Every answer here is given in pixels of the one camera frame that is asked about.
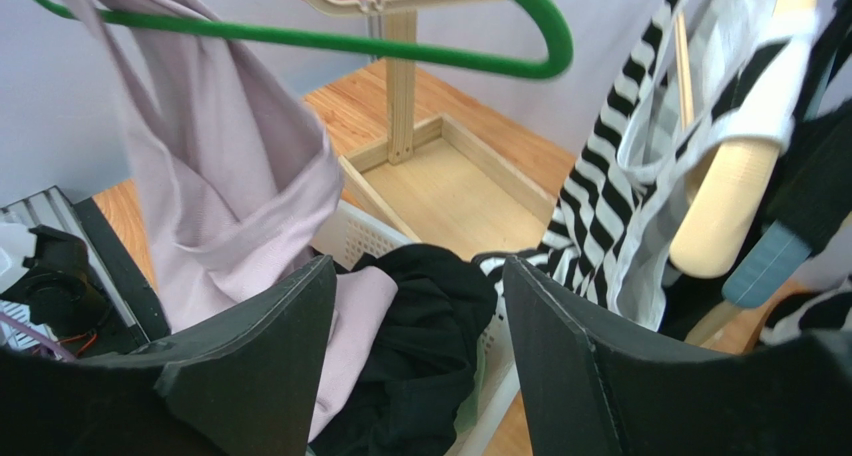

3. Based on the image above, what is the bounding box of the grey blue hanger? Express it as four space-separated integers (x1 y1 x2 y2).
722 67 846 309

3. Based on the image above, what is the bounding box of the wooden clothes rack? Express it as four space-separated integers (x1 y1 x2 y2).
336 9 747 350

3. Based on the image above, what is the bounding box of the striped tank top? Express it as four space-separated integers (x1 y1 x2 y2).
472 0 823 333

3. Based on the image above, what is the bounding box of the zebra print blanket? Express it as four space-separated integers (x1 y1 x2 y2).
757 279 851 346

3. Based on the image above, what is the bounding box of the mauve pink tank top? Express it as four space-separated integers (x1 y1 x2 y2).
39 0 399 443

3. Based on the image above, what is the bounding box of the green hanger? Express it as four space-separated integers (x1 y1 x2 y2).
6 0 575 82

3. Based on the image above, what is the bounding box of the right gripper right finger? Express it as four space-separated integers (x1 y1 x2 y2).
503 257 851 455

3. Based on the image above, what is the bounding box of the white plastic basket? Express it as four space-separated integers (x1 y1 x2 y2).
312 201 520 456

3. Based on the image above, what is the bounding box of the black tank top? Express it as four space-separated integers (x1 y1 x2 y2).
310 244 497 455

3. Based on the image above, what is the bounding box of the beige wooden hanger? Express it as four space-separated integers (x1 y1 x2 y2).
669 0 819 278

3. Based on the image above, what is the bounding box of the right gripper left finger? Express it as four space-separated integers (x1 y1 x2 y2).
1 256 336 455

